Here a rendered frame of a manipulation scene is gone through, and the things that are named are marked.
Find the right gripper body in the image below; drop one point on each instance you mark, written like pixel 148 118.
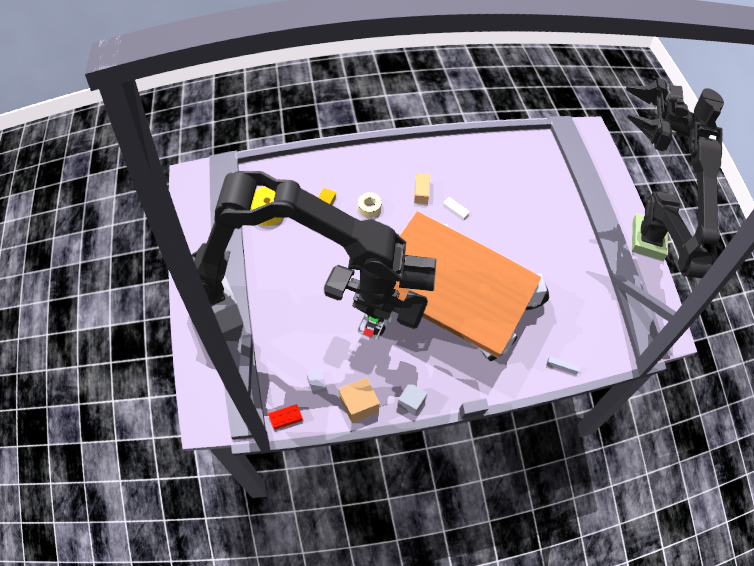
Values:
pixel 664 136

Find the dark grey metal frame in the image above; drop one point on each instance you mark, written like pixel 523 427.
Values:
pixel 114 62

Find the white rectangular block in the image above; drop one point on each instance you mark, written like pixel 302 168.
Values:
pixel 456 208

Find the white rectangular bar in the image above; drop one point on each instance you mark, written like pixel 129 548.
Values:
pixel 562 365

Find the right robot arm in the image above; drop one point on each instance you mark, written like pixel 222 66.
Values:
pixel 706 156

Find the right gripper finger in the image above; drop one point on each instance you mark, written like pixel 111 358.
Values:
pixel 645 93
pixel 649 127

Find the yellow rectangular block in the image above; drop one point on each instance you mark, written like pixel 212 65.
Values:
pixel 327 195

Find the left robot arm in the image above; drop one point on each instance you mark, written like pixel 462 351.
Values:
pixel 370 244

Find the beige roll of masking tape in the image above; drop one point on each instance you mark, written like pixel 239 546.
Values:
pixel 369 198

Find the yellow short cylinder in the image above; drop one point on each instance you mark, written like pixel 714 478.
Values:
pixel 263 196

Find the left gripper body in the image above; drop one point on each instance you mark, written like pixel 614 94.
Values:
pixel 410 310

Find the red flat toy brick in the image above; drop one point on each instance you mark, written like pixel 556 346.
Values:
pixel 285 417

